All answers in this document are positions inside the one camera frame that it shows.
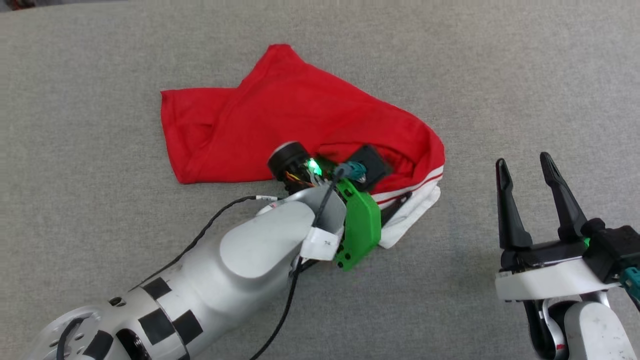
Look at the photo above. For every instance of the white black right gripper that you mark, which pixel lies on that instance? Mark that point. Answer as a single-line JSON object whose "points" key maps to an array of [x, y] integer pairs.
{"points": [[545, 280]]}

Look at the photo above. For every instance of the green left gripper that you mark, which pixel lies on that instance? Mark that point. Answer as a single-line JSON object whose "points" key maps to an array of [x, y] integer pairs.
{"points": [[362, 225]]}

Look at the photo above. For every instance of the red white basketball jersey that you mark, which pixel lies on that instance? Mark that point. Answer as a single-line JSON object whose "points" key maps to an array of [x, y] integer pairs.
{"points": [[280, 115]]}

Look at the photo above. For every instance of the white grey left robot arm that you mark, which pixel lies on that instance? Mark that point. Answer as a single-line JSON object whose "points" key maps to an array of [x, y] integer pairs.
{"points": [[225, 270]]}

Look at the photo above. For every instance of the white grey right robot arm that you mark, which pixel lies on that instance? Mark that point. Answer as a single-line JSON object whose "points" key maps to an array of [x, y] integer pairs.
{"points": [[595, 330]]}

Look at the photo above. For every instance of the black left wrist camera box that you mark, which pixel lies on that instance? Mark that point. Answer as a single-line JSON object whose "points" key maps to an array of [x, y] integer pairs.
{"points": [[372, 165]]}

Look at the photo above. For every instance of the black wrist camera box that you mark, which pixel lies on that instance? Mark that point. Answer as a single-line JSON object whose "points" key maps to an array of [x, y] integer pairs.
{"points": [[372, 165], [612, 245]]}

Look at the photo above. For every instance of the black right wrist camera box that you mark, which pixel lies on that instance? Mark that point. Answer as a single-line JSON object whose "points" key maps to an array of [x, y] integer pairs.
{"points": [[612, 245]]}

